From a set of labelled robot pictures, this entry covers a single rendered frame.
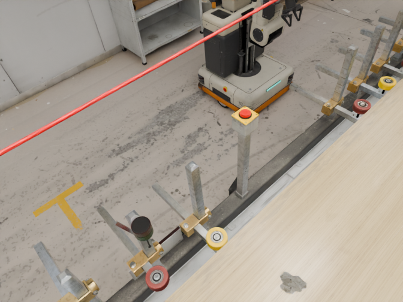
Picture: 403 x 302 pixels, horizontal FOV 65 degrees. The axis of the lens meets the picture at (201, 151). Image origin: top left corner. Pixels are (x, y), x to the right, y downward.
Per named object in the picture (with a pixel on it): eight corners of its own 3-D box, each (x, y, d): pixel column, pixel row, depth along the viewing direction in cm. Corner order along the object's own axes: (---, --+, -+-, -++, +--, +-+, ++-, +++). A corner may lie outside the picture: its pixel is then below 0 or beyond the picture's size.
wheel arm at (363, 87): (313, 69, 197) (315, 64, 193) (317, 67, 198) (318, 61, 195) (382, 101, 174) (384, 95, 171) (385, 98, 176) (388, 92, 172)
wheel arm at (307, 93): (288, 89, 187) (289, 84, 184) (292, 87, 189) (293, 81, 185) (357, 126, 165) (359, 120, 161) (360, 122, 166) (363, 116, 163)
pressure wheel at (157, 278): (147, 286, 118) (140, 275, 110) (164, 271, 121) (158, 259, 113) (159, 303, 114) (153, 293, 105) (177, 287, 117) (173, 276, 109)
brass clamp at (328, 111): (319, 111, 174) (321, 104, 170) (334, 99, 179) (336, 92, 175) (329, 117, 171) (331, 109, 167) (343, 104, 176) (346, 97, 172)
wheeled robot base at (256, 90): (197, 89, 311) (194, 68, 292) (241, 61, 336) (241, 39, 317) (247, 123, 276) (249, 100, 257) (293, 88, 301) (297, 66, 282)
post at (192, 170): (196, 229, 143) (184, 164, 107) (202, 225, 145) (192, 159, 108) (201, 235, 141) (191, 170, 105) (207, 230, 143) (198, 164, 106)
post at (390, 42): (370, 82, 205) (399, 9, 169) (372, 79, 207) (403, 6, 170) (375, 84, 203) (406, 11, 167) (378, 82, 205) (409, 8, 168)
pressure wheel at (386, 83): (391, 97, 174) (400, 79, 165) (382, 103, 171) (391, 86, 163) (378, 90, 179) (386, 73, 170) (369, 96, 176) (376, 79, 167)
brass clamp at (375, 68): (368, 70, 193) (371, 63, 190) (379, 60, 199) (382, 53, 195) (378, 74, 190) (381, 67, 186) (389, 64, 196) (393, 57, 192)
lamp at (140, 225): (142, 252, 113) (127, 224, 96) (155, 242, 115) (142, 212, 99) (152, 264, 110) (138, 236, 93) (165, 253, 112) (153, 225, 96)
